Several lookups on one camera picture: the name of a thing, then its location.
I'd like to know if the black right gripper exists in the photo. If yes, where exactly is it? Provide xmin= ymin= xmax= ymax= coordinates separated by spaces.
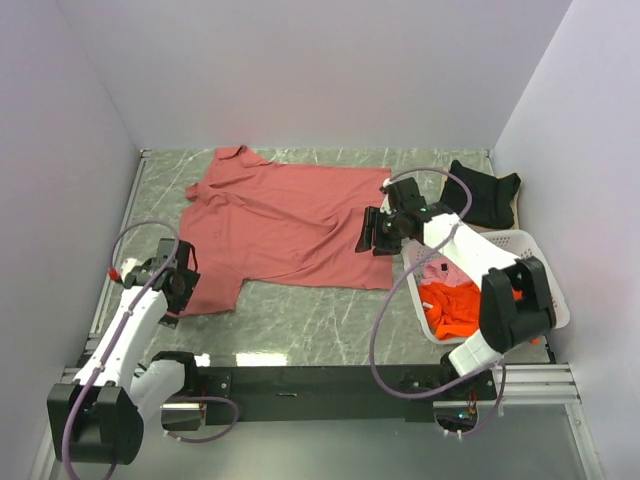
xmin=354 ymin=206 xmax=405 ymax=257

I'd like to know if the dusty red polo shirt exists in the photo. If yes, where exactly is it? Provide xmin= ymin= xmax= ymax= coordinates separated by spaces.
xmin=179 ymin=146 xmax=393 ymax=316

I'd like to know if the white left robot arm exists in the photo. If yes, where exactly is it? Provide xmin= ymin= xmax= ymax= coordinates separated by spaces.
xmin=47 ymin=238 xmax=200 ymax=465

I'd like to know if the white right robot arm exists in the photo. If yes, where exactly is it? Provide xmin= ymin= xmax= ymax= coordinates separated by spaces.
xmin=355 ymin=178 xmax=557 ymax=399

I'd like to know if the pink t shirt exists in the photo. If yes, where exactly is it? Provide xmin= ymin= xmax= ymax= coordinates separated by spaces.
xmin=421 ymin=258 xmax=472 ymax=287

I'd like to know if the orange t shirt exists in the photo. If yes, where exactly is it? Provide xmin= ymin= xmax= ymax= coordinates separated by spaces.
xmin=418 ymin=280 xmax=541 ymax=345

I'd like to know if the black folded t shirt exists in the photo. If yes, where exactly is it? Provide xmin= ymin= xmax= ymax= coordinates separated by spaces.
xmin=438 ymin=159 xmax=522 ymax=229

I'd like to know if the beige folded t shirt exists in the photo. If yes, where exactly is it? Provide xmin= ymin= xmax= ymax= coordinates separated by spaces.
xmin=439 ymin=167 xmax=521 ymax=234

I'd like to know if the white plastic laundry basket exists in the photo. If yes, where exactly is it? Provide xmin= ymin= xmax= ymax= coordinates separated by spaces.
xmin=401 ymin=230 xmax=572 ymax=346

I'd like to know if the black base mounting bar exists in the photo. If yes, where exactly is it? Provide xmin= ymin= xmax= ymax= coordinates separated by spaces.
xmin=161 ymin=365 xmax=497 ymax=431

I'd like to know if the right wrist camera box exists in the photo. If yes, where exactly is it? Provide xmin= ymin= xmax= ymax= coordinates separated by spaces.
xmin=380 ymin=178 xmax=427 ymax=214

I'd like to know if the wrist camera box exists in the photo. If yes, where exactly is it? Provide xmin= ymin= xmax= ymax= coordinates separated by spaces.
xmin=107 ymin=258 xmax=151 ymax=289
xmin=380 ymin=178 xmax=427 ymax=214

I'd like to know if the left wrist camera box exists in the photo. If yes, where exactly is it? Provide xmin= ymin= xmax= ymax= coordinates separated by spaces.
xmin=107 ymin=258 xmax=151 ymax=289

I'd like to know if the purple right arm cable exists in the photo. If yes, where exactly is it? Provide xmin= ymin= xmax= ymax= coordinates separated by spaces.
xmin=368 ymin=166 xmax=506 ymax=439

